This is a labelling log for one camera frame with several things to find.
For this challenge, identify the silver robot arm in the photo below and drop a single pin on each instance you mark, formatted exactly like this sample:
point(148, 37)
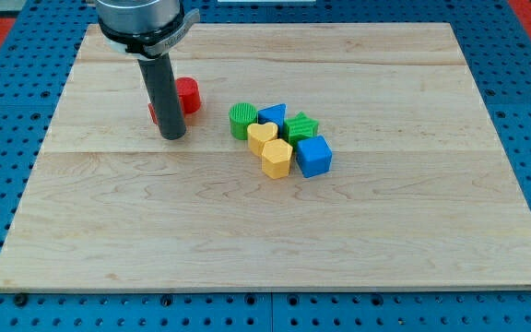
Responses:
point(148, 29)

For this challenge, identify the yellow hexagon block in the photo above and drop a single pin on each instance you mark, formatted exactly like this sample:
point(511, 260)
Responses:
point(276, 156)

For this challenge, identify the yellow heart block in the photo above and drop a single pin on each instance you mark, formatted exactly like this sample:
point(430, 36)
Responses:
point(259, 134)

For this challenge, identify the blue cube block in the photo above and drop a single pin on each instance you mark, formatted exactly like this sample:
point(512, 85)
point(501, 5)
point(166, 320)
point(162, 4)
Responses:
point(314, 156)

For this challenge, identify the green star block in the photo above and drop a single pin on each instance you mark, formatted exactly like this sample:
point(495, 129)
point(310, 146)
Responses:
point(299, 127)

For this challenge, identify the blue triangle block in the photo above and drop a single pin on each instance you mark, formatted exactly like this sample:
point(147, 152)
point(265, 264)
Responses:
point(275, 114)

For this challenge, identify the green cylinder block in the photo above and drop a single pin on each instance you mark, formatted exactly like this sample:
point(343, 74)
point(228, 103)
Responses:
point(241, 115)

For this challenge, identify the wooden board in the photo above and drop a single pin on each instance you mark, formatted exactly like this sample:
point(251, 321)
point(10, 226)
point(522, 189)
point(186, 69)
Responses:
point(420, 195)

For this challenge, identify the red cylinder block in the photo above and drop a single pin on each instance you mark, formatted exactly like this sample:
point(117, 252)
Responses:
point(189, 94)

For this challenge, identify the red block behind rod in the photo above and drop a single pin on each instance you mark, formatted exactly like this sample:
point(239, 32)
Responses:
point(152, 113)

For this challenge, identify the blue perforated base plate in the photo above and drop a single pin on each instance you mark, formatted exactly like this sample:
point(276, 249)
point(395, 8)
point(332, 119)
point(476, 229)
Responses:
point(35, 60)

